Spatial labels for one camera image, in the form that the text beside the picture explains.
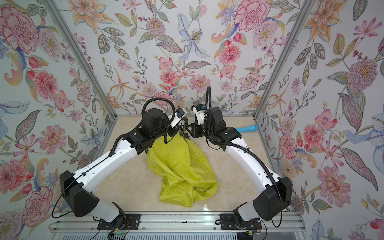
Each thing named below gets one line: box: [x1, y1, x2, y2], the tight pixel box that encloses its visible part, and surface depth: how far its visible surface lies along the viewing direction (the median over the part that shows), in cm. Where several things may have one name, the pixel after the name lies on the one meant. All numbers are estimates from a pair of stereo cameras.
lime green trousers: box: [146, 132, 219, 207], surface depth 82 cm
